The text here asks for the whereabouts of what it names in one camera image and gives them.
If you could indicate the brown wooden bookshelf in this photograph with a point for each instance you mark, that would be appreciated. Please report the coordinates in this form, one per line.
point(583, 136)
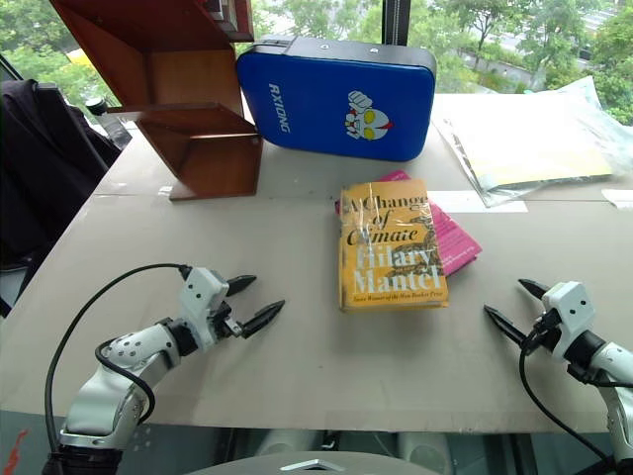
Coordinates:
point(198, 138)

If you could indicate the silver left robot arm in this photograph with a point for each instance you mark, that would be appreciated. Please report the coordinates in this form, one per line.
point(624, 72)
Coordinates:
point(106, 396)

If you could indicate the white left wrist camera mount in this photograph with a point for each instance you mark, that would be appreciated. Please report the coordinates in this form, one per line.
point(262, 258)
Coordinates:
point(198, 297)

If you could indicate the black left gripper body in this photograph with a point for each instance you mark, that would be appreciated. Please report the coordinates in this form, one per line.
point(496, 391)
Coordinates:
point(222, 319)

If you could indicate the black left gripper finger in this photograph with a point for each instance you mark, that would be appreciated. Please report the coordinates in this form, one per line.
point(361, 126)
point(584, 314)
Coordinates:
point(262, 316)
point(241, 283)

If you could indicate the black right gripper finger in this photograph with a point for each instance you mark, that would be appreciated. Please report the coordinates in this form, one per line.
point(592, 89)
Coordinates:
point(507, 325)
point(535, 289)

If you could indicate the blue padded RXIONG case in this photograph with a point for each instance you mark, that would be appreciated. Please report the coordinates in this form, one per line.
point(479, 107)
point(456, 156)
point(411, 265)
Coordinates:
point(316, 99)

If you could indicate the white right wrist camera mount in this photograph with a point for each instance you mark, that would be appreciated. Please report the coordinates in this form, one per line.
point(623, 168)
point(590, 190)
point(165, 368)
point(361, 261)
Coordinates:
point(569, 309)

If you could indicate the yellow Hilary Mantel book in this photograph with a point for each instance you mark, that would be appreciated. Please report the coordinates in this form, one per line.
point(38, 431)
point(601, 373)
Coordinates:
point(390, 247)

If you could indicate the black jacket on chair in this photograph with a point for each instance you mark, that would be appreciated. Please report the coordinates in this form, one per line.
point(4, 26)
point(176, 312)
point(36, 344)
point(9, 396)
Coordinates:
point(44, 168)

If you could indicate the clear plastic bag with papers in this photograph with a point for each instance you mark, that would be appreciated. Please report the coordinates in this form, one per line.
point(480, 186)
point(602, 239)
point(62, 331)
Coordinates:
point(534, 143)

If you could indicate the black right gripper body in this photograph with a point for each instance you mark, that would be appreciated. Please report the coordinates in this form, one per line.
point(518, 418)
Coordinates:
point(543, 334)

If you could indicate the black round knob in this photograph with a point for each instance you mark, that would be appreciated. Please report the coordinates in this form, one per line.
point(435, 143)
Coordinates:
point(96, 105)

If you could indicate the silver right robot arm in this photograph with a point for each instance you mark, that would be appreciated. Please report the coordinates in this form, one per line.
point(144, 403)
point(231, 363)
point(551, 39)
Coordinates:
point(608, 361)

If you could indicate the pink book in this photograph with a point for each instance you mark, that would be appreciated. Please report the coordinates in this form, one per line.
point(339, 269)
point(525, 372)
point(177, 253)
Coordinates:
point(457, 242)

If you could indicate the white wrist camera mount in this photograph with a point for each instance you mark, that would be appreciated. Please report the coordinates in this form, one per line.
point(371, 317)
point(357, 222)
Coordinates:
point(198, 297)
point(569, 309)

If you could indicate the black window frame post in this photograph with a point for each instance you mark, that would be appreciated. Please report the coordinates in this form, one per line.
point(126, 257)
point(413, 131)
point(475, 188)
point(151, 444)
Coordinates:
point(395, 20)

